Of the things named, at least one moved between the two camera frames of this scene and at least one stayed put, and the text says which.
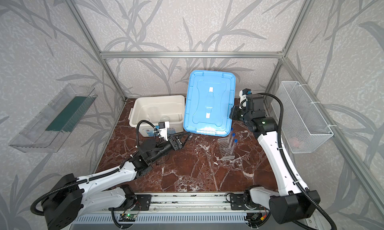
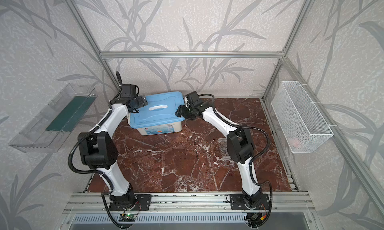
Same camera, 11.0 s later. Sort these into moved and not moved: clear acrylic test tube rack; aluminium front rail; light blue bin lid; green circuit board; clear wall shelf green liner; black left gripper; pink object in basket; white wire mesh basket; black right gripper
Moved: light blue bin lid; black right gripper; black left gripper
Not moved: clear acrylic test tube rack; aluminium front rail; clear wall shelf green liner; white wire mesh basket; pink object in basket; green circuit board
